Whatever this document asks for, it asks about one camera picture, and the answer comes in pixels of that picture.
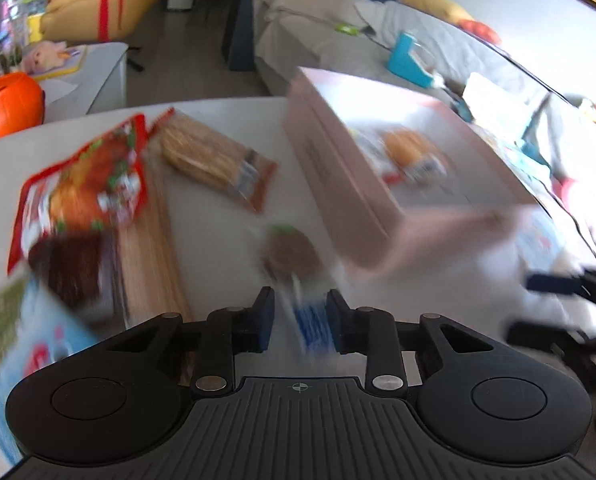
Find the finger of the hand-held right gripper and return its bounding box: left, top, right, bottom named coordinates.
left=505, top=319, right=575, bottom=356
left=525, top=272, right=587, bottom=297

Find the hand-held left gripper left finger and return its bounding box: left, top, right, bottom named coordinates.
left=98, top=287, right=276, bottom=396

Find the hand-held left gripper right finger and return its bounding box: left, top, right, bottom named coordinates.
left=327, top=288, right=501, bottom=395

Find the round brown cookie packet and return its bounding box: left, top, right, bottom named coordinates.
left=255, top=224, right=339, bottom=356

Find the pink cardboard box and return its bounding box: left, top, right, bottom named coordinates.
left=283, top=66, right=538, bottom=273

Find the cracker packet with orange ends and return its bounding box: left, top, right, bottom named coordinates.
left=150, top=108, right=279, bottom=213

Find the red snack bag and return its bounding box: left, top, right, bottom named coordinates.
left=6, top=113, right=151, bottom=275

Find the blue seaweed snack bag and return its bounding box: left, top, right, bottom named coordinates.
left=0, top=266, right=98, bottom=466

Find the long tan biscuit packet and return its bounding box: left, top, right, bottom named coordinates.
left=115, top=160, right=193, bottom=323

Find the bread bun packet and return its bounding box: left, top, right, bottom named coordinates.
left=358, top=127, right=454, bottom=186

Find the dark brown snack packet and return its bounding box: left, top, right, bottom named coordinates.
left=26, top=232, right=121, bottom=317

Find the red pillow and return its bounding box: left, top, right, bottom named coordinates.
left=457, top=20, right=503, bottom=46

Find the blue plastic holder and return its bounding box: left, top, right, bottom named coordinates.
left=388, top=31, right=446, bottom=89

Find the grey sofa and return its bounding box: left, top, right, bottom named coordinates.
left=252, top=0, right=596, bottom=271

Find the white side table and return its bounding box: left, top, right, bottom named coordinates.
left=25, top=41, right=130, bottom=122

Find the yellow pillow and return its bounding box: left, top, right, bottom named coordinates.
left=391, top=0, right=475, bottom=24

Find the dark blue partition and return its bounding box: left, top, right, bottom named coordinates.
left=222, top=0, right=403, bottom=72

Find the orange pumpkin bucket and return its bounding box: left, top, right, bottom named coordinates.
left=0, top=72, right=46, bottom=150

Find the pink plush toy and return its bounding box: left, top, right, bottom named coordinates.
left=22, top=40, right=71, bottom=74

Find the cluster of colourful toys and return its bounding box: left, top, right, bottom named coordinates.
left=0, top=0, right=53, bottom=73

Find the black cable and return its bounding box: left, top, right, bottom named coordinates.
left=493, top=45, right=596, bottom=272

